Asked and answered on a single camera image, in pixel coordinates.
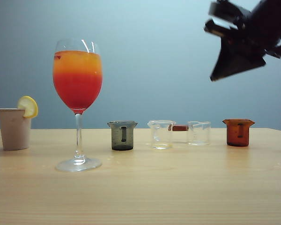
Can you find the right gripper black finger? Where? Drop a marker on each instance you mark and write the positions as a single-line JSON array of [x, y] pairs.
[[236, 63]]

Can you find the yellow lemon slice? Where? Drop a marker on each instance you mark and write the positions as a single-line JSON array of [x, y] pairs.
[[28, 105]]

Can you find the tall stemmed wine glass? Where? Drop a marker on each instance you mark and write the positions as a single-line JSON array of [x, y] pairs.
[[77, 82]]

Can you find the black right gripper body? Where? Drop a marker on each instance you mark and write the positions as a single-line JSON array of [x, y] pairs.
[[246, 37]]

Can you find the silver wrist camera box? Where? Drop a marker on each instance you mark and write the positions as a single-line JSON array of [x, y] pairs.
[[227, 9]]

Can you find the smoky grey measuring cup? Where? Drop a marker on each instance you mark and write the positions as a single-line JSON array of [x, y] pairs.
[[117, 140]]

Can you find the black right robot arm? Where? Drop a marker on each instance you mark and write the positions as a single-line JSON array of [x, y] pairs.
[[271, 16]]

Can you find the small red-brown block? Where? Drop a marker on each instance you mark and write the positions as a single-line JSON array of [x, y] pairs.
[[180, 128]]

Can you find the amber glass measuring cup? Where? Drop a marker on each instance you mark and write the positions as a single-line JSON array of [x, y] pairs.
[[237, 136]]

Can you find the beige paper cup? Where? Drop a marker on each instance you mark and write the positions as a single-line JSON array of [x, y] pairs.
[[14, 131]]

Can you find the clear glass measuring cup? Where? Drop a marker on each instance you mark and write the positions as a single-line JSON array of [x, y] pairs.
[[199, 140], [161, 144]]

